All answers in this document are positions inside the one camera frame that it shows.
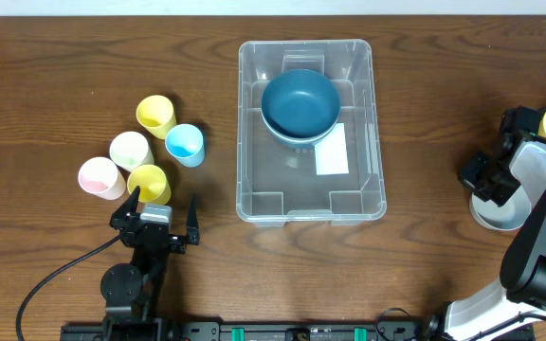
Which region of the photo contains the dark blue bottom bowl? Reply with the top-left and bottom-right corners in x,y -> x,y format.
268,127 -> 334,148

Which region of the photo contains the dark blue top bowl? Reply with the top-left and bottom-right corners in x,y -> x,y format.
261,69 -> 341,119

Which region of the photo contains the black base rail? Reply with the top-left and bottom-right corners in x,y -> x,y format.
59,317 -> 537,341

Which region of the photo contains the light grey small bowl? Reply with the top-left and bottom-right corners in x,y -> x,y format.
469,187 -> 532,231

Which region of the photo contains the black cable left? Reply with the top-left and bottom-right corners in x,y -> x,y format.
15,234 -> 123,341

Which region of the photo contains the black cable right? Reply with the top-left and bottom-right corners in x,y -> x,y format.
374,141 -> 546,341

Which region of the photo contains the clear plastic storage bin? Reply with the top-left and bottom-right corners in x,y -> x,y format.
236,39 -> 387,226

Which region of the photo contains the white paper label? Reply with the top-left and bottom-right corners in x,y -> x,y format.
315,123 -> 349,175

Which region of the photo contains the black cable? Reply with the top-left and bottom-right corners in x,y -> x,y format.
15,234 -> 123,341
374,141 -> 546,341

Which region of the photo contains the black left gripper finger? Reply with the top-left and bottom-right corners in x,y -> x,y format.
186,195 -> 200,245
109,186 -> 140,227

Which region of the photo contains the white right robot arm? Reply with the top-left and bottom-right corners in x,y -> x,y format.
179,107 -> 546,341

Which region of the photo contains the near yellow plastic cup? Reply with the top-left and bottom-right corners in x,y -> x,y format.
127,165 -> 172,205

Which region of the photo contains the white plastic cup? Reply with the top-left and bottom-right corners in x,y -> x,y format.
109,131 -> 155,172

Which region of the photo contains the yellow plastic cup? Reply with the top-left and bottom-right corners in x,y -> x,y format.
127,165 -> 172,205
136,95 -> 177,139

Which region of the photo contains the dark blue bowl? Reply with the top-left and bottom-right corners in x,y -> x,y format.
268,127 -> 334,148
261,69 -> 341,119

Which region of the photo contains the cream large bowl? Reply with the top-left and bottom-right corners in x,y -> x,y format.
264,115 -> 338,145

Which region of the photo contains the far yellow plastic cup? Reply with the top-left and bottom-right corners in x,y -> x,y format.
136,95 -> 177,139

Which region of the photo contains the pink plastic cup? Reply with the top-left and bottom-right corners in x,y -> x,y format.
78,156 -> 126,200

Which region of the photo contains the light blue plastic cup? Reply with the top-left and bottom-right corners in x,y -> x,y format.
165,124 -> 206,168

